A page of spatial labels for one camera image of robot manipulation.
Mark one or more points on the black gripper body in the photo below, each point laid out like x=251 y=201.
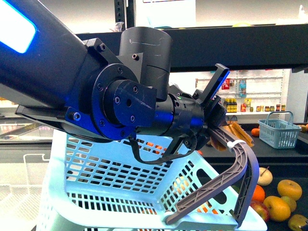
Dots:
x=214 y=112

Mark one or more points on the light teal shopping basket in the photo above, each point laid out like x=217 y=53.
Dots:
x=101 y=187

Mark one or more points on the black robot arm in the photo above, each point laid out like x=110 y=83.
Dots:
x=84 y=89

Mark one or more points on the blue basket on shelf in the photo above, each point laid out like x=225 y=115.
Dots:
x=277 y=133

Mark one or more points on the yellow labelled bottles row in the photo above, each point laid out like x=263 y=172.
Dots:
x=231 y=105

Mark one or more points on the white zip tie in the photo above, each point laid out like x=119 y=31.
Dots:
x=231 y=144

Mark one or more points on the white pear with stem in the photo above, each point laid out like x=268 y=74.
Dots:
x=265 y=176

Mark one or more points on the small orange tangerine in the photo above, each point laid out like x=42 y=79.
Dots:
x=259 y=194

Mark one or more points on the red apple centre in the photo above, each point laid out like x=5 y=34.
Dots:
x=261 y=210

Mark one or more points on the yellow orange pear back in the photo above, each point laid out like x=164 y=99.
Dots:
x=289 y=188

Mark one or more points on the small green brown kiwi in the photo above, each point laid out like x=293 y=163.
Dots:
x=291 y=203

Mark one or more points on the green brown pear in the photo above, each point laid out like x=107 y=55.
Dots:
x=298 y=222

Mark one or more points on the glass top freezer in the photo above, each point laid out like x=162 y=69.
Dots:
x=15 y=129

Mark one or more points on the grey basket handle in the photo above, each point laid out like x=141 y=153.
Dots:
x=245 y=167

